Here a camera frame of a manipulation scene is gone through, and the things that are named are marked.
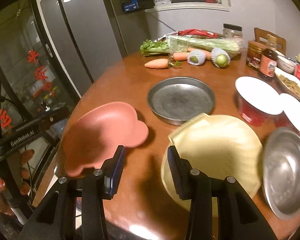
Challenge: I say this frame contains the pink bear-shaped plate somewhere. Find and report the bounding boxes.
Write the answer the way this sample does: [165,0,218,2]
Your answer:
[62,102,149,177]

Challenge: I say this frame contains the shiny steel plate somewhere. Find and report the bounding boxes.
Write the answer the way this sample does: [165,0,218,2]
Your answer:
[262,127,300,220]

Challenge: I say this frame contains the yellow shell-shaped plate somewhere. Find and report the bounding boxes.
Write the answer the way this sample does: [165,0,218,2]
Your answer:
[160,112,264,211]

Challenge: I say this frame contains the red bowl white inside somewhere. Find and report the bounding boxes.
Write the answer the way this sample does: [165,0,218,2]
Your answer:
[235,76,283,127]

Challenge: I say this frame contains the dark round metal pan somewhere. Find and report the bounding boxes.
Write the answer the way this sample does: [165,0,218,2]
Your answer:
[147,76,215,126]

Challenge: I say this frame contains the glass door red decorations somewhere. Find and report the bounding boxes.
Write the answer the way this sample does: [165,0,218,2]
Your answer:
[0,0,79,133]

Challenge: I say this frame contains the grey refrigerator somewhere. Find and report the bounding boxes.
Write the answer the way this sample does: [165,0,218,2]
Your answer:
[39,0,151,83]

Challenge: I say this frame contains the front carrot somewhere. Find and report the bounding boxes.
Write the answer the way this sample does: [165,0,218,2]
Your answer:
[145,59,181,69]

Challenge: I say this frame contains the carrot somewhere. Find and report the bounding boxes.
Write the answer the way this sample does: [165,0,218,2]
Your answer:
[172,48,211,61]
[145,59,181,69]

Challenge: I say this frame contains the white dish with food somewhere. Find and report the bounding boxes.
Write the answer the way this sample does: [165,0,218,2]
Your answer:
[275,67,300,100]

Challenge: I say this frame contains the blue box on shelf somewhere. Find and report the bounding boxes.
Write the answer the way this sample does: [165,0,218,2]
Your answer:
[122,0,140,13]

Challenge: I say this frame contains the rear carrot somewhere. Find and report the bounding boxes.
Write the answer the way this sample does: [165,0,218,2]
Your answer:
[172,48,211,61]

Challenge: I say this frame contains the celery bunch in bag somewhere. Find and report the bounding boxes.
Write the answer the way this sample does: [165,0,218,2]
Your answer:
[140,35,242,57]

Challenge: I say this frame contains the dark soy sauce bottle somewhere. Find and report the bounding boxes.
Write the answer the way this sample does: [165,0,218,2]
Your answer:
[258,34,277,81]

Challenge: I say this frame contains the right netted green fruit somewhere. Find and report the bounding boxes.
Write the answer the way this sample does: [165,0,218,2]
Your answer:
[211,48,231,68]

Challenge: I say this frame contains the netted green fruit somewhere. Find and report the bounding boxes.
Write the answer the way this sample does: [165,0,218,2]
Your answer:
[211,48,231,68]
[187,49,206,66]

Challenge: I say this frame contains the small white bowl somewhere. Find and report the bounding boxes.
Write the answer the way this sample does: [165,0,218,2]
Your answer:
[277,55,296,75]

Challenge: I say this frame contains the left netted green fruit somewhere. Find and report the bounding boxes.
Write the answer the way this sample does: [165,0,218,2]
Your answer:
[187,49,206,66]

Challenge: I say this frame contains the jar with brown lid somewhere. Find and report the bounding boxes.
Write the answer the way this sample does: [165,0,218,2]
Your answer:
[246,41,266,70]

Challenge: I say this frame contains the white box on sill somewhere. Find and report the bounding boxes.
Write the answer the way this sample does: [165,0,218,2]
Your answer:
[153,0,171,6]

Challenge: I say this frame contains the red snack bag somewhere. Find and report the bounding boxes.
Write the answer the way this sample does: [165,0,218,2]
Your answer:
[178,29,218,38]

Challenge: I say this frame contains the wooden chair back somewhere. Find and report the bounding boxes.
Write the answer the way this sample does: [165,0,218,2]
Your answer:
[253,27,287,55]

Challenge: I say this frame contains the glass jar black lid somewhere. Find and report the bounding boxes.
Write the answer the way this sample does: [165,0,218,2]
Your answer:
[223,23,243,38]

